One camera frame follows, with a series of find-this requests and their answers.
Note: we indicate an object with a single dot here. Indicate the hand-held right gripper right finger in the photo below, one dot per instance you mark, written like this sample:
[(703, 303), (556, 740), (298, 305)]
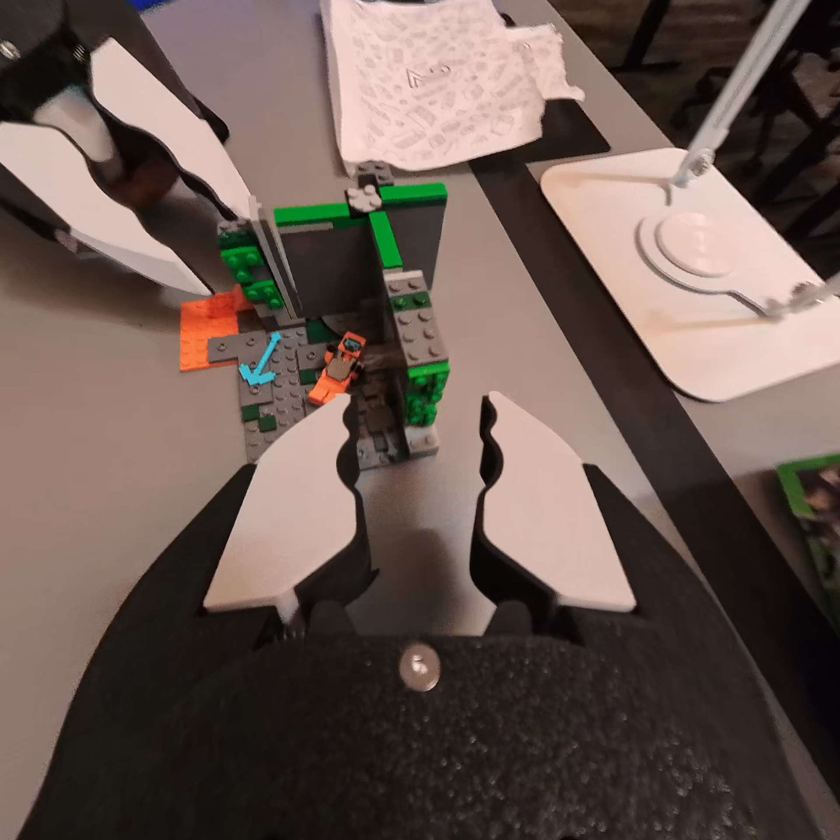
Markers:
[(551, 518)]

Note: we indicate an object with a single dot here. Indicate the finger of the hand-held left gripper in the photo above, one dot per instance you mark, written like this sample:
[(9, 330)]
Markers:
[(85, 203), (170, 124)]

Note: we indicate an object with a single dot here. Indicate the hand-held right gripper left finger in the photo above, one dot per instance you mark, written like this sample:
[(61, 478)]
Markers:
[(295, 525)]

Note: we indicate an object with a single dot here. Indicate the orange lego minifigure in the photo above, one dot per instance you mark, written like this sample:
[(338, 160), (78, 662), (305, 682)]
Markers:
[(338, 374)]

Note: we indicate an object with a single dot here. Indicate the blue lego pickaxe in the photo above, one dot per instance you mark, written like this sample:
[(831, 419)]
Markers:
[(259, 367)]

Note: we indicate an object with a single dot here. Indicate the grey green lego building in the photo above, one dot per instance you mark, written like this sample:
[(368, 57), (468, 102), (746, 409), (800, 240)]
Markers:
[(328, 262)]

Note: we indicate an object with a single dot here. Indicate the torn printed paper bag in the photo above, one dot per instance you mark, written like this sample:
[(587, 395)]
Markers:
[(426, 85)]

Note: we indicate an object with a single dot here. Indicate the green lego box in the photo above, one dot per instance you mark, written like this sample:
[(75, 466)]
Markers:
[(817, 512)]

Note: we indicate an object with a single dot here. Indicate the white book stand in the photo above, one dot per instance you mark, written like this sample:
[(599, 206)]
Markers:
[(722, 341)]

